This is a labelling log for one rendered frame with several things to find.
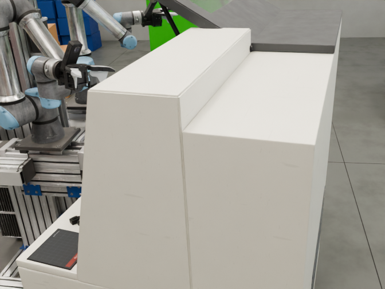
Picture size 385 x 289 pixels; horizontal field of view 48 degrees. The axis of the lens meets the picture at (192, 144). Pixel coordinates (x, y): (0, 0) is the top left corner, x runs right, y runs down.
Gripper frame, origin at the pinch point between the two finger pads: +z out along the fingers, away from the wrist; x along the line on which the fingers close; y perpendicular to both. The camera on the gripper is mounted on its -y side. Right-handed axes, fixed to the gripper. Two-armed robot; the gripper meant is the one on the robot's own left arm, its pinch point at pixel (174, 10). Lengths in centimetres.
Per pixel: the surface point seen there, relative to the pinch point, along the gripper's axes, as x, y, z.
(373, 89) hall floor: -159, 169, 290
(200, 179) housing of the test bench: 172, -14, -38
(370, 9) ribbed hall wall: -409, 154, 459
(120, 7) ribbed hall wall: -610, 168, 43
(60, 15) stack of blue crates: -567, 160, -71
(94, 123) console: 156, -23, -58
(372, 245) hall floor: 89, 135, 103
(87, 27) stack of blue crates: -540, 178, -29
